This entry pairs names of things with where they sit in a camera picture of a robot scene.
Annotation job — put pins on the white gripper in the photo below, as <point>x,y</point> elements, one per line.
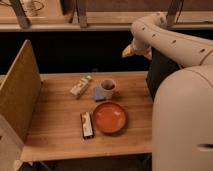
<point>139,48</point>

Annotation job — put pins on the orange ceramic bowl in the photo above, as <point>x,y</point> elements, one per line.
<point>109,117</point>

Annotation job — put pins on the black rectangular snack box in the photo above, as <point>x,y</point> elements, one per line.
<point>86,124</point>

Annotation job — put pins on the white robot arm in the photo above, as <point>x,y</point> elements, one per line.
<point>151,32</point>

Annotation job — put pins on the right dark divider panel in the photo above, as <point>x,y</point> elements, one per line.
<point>160,68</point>

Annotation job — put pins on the white mug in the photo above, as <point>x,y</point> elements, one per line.
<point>108,87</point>

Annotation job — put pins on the left wooden divider panel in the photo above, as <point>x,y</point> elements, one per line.
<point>19,91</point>

